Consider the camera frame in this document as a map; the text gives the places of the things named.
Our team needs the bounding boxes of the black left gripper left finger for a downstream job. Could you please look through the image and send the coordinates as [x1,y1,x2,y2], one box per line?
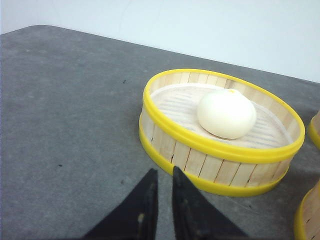
[83,168,158,240]

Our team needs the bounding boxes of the white steamed bun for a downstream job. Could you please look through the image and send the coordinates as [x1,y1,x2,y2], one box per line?
[197,89,257,140]

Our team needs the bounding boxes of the bamboo steamer basket one bun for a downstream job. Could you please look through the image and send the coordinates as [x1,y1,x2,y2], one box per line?
[139,68,305,197]

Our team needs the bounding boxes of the bamboo steamer basket three buns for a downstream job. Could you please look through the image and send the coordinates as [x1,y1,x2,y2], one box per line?
[293,181,320,240]

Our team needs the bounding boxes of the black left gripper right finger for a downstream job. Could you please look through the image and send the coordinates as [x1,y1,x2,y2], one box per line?
[172,166,248,240]

